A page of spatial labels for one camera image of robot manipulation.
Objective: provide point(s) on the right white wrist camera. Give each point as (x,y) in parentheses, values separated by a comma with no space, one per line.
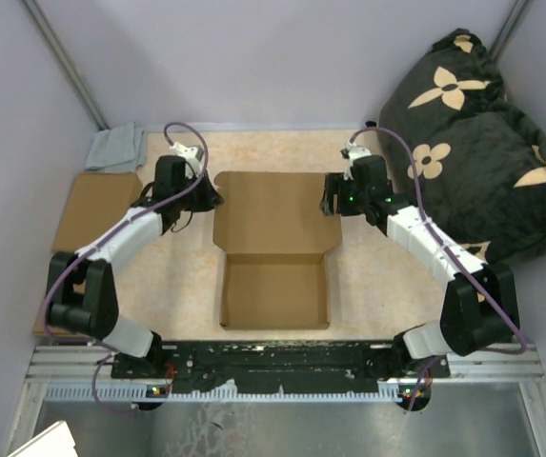
(351,153)

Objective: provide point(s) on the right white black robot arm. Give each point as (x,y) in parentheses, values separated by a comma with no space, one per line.
(479,306)

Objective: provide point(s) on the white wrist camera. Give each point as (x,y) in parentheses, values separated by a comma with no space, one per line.
(351,153)
(193,157)

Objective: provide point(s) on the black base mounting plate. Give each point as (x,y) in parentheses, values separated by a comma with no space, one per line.
(294,370)

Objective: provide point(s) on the brown cardboard box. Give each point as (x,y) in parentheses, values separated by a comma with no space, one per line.
(276,242)

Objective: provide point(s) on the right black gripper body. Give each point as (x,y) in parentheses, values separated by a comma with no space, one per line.
(351,198)

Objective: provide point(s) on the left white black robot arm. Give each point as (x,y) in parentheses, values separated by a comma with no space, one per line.
(81,293)

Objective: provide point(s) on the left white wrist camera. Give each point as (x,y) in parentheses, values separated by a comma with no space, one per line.
(193,157)

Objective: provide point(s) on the grey cloth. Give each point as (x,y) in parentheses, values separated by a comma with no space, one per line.
(118,150)

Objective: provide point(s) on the folded brown box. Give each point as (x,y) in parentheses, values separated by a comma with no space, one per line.
(51,332)
(97,201)

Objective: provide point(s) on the folded brown box lower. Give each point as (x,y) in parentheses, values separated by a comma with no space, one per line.
(51,332)

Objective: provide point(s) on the folded brown box upper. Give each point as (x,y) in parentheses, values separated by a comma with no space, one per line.
(97,201)

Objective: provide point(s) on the white paper sheet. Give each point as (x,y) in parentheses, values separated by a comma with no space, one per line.
(54,441)

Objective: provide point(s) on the black floral pillow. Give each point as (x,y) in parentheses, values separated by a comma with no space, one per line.
(451,137)

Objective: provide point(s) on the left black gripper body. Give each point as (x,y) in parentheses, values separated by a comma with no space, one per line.
(199,199)

